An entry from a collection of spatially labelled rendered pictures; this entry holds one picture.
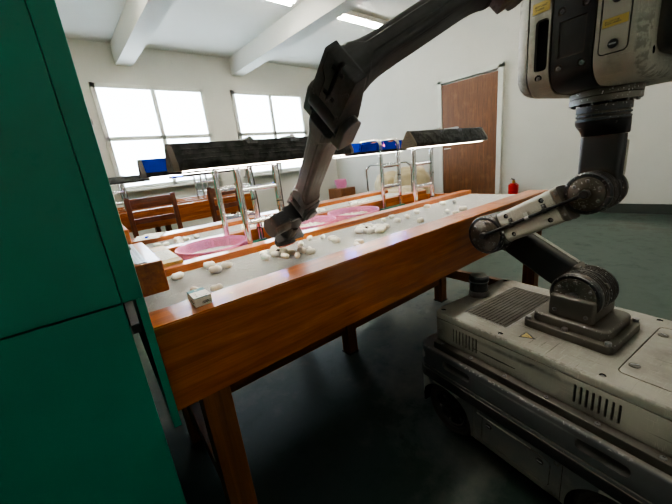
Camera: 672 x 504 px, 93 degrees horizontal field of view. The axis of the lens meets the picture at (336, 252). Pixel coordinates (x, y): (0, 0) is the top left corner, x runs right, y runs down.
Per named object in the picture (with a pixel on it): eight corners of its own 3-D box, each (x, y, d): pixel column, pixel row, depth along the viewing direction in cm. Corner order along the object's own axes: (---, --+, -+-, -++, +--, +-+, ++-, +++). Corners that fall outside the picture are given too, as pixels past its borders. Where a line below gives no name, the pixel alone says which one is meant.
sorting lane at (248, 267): (523, 198, 171) (523, 194, 171) (148, 329, 68) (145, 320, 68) (471, 197, 195) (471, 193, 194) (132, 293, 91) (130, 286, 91)
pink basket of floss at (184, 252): (262, 255, 134) (258, 233, 132) (232, 277, 109) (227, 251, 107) (205, 258, 139) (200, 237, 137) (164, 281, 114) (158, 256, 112)
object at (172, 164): (354, 153, 117) (352, 132, 115) (173, 171, 82) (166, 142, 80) (341, 155, 123) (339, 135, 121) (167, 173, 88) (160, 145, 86)
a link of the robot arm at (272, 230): (319, 209, 91) (301, 186, 92) (290, 224, 84) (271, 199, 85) (304, 230, 101) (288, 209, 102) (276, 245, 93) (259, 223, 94)
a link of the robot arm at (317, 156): (367, 116, 56) (329, 71, 57) (343, 129, 53) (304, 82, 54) (320, 215, 95) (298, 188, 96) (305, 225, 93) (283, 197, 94)
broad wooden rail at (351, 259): (546, 225, 166) (549, 189, 161) (177, 412, 63) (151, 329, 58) (522, 223, 175) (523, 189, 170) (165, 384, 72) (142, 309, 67)
